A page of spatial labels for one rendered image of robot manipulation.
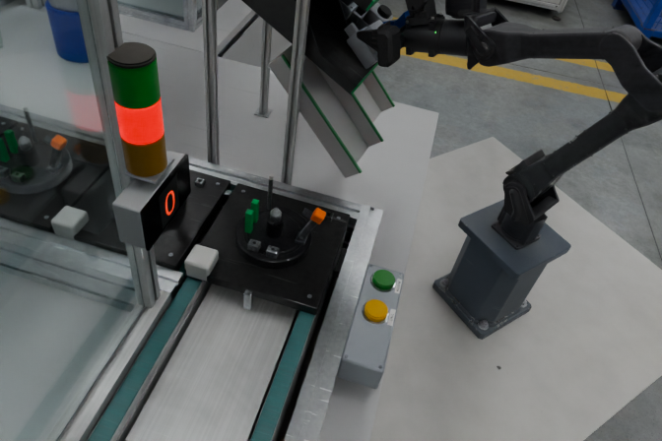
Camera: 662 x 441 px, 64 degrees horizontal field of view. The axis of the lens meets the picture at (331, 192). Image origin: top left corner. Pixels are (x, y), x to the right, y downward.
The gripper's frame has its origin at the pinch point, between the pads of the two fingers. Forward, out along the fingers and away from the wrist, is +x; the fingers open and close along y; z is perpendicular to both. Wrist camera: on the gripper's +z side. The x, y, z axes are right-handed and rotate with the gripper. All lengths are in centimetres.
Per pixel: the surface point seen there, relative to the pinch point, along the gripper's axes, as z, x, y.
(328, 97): -16.0, 15.0, -4.1
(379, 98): -22.7, 12.3, -22.6
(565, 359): -57, -40, 7
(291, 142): -20.8, 16.4, 8.9
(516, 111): -111, 26, -231
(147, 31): -14, 99, -30
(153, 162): -3, 6, 50
